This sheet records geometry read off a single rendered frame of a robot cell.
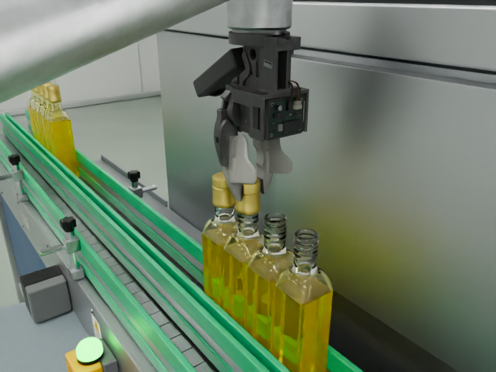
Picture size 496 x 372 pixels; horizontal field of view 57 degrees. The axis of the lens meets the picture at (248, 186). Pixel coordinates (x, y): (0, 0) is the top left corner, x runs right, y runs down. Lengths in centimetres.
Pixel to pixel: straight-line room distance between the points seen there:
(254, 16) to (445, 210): 30
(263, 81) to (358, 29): 15
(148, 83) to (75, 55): 665
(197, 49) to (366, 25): 45
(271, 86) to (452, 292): 32
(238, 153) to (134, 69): 626
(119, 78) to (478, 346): 637
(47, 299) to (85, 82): 561
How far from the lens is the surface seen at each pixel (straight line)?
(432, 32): 56
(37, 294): 108
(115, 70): 670
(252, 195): 61
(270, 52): 52
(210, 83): 61
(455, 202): 56
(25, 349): 107
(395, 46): 58
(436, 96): 55
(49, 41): 26
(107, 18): 27
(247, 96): 53
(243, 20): 52
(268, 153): 61
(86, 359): 87
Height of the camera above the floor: 141
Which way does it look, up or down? 23 degrees down
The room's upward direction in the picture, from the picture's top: straight up
